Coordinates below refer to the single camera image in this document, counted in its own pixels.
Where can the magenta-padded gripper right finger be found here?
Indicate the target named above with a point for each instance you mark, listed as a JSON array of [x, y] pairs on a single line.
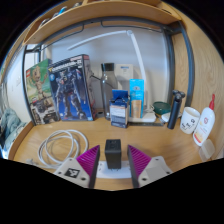
[[145, 166]]

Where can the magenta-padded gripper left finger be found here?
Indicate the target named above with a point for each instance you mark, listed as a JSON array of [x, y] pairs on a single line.
[[81, 168]]

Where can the black charger block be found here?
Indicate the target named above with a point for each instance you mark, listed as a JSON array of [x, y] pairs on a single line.
[[113, 153]]

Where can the dark metal ruler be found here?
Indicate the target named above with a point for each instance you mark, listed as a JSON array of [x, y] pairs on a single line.
[[146, 123]]

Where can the small blue and white box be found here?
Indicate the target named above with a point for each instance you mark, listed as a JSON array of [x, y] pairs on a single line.
[[118, 113]]

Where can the black electric shaver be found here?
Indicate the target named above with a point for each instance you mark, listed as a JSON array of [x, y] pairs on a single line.
[[175, 113]]

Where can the dark green bowl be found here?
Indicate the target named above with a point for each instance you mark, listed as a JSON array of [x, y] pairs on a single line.
[[161, 106]]

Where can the white mug with black print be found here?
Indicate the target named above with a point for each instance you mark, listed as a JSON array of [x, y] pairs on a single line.
[[189, 121]]

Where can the white pump bottle red cap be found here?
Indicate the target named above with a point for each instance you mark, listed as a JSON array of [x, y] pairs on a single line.
[[204, 126]]

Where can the tall teal carton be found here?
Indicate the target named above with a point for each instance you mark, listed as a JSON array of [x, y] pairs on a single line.
[[136, 90]]

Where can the blue robot model kit box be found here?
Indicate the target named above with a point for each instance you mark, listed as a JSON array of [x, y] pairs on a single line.
[[71, 86]]

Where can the grey green bedding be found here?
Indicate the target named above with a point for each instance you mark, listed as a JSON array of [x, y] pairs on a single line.
[[10, 126]]

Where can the green toy figure box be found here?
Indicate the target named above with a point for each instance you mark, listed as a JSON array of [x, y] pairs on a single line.
[[38, 90]]

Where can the plain white carton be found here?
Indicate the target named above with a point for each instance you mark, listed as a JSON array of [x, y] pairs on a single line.
[[125, 75]]

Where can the white desk lamp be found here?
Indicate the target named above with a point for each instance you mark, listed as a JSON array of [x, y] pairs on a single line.
[[140, 60]]

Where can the wooden shelf unit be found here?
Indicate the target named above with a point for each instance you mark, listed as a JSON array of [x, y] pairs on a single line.
[[100, 13]]

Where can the dark metal desk frame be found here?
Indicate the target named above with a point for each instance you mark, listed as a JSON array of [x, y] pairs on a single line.
[[190, 66]]

